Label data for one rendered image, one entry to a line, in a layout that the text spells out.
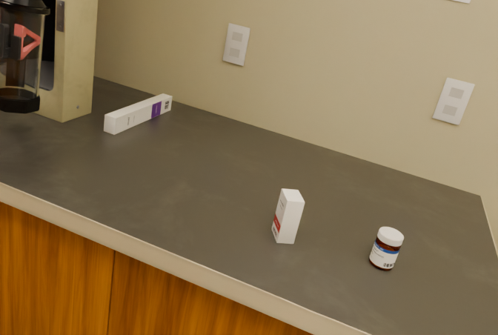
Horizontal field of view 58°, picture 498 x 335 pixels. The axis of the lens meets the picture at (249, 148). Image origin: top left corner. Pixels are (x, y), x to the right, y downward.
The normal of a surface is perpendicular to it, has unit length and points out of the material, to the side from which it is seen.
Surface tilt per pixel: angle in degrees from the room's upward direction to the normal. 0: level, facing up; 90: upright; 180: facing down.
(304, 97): 90
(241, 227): 0
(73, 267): 90
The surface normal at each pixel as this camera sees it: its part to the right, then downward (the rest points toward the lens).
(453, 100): -0.35, 0.30
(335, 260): 0.18, -0.91
